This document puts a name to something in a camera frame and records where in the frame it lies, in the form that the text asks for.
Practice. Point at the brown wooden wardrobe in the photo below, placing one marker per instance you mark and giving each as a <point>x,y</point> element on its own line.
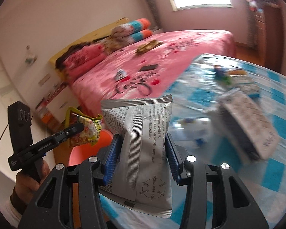
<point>269,40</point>

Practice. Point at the yellow wrapper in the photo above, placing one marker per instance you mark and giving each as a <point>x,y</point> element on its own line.
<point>238,72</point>

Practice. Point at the gold floral cushion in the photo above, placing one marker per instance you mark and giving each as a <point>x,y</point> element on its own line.
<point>113,44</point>

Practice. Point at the white blue blurred packet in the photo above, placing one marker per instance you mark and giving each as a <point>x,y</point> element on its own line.
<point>195,128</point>

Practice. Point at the yellow snack packet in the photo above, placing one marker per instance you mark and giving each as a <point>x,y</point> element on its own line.
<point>88,133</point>

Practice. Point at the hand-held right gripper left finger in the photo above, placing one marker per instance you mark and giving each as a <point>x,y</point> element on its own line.
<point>112,157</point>

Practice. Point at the pile of colourful bedding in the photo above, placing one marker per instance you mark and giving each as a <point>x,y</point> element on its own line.
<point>262,0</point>

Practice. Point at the black smartphone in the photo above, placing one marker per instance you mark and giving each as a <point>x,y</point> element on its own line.
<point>149,67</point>

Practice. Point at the person's left forearm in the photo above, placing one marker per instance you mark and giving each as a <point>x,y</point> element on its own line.
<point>13,207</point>

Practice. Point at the blue white checked tablecloth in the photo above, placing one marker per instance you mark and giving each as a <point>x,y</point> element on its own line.
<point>264,171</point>

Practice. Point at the white panelled wardrobe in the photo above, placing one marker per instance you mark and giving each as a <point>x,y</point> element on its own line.
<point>0,81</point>

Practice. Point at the pink bed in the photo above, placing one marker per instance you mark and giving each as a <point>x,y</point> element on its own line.
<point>181,43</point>

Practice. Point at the green wrapper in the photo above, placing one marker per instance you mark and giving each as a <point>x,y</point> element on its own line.
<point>227,80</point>

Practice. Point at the person's left hand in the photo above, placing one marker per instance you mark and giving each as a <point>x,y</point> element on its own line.
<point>26,183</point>

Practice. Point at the yellow headboard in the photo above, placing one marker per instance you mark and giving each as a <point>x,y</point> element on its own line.
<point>85,38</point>

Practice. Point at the blue snack packet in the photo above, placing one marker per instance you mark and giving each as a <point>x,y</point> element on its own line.
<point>220,70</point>

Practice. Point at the grey curtain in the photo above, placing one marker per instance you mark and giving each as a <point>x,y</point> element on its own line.
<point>147,2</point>

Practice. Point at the orange cardboard box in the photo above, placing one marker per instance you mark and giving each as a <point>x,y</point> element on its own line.
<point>50,122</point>

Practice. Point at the gold crumpled cloth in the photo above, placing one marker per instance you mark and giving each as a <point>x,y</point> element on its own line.
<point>149,46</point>

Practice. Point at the white bedside cabinet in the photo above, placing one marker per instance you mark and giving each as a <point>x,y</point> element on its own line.
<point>158,29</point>
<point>53,93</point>

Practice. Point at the silver foil packet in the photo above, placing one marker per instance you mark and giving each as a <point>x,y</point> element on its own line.
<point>143,148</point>

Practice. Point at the pink script print pillow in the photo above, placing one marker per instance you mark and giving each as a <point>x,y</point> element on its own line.
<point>85,54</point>

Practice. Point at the wall socket strip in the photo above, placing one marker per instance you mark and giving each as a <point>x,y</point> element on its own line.
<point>44,79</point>

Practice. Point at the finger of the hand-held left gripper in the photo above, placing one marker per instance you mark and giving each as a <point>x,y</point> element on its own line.
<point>64,132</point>

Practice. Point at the dark cloth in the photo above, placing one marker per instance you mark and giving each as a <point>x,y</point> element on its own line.
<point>69,50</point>

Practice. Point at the wall ornament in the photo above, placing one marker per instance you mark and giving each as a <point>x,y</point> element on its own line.
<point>29,57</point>

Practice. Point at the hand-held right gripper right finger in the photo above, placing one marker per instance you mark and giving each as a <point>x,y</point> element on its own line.
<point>172,157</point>

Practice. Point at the grey patterned tissue box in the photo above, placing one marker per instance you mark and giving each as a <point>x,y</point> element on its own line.
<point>247,114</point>

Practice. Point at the orange plastic bin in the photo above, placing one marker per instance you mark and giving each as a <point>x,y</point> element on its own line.
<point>85,152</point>

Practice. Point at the plain pink pillow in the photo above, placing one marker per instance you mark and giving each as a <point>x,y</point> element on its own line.
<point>90,66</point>

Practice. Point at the orange teal bolster pillow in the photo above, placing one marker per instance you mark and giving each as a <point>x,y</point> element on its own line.
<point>143,35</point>
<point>138,25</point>

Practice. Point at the small white blue packet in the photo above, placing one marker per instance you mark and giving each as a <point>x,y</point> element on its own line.
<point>121,75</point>

